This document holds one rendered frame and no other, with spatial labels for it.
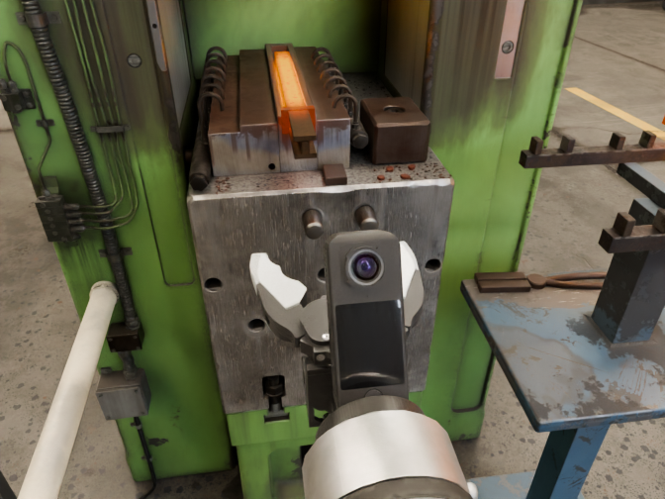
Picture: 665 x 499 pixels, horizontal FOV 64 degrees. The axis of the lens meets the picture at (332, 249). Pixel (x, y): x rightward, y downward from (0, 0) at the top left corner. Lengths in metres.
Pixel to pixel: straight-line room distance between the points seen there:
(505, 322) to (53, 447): 0.67
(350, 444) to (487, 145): 0.79
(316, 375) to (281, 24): 0.94
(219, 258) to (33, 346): 1.33
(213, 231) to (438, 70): 0.45
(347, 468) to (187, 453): 1.18
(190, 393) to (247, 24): 0.81
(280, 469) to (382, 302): 0.97
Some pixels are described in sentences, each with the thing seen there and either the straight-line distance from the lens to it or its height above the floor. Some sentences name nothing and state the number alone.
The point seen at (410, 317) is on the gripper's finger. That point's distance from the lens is 0.39.
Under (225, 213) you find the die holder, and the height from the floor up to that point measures 0.89.
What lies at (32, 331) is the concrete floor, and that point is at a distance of 2.12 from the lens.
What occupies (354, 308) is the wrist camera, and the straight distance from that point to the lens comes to 0.32.
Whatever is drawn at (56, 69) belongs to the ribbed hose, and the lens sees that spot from 0.91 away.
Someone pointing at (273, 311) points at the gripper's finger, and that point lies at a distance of 0.40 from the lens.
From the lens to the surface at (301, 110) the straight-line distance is 0.74.
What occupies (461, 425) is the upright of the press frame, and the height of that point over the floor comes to 0.07.
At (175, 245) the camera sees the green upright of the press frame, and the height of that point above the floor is 0.71.
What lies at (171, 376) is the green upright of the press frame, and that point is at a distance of 1.25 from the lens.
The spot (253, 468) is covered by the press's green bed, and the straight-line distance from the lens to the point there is 1.18.
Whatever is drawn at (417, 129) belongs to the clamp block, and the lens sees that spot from 0.80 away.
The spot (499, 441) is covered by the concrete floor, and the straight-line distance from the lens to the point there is 1.63.
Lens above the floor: 1.26
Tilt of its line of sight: 34 degrees down
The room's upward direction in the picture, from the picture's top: straight up
